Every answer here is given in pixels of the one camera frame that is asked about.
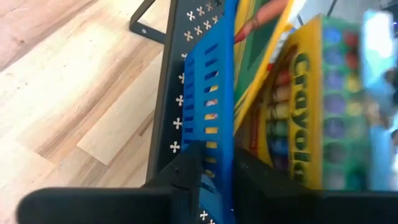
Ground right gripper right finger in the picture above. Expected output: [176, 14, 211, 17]
[233, 146, 398, 224]

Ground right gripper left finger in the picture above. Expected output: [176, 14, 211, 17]
[16, 141, 206, 224]

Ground yellow green crayon box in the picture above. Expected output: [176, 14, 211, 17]
[233, 0, 295, 135]
[242, 15, 325, 191]

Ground watercolour paint set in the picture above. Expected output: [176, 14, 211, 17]
[320, 15, 371, 191]

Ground blue plastic slotted basket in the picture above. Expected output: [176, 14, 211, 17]
[180, 0, 241, 224]

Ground black perforated metal riser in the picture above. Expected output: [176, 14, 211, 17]
[129, 0, 237, 224]

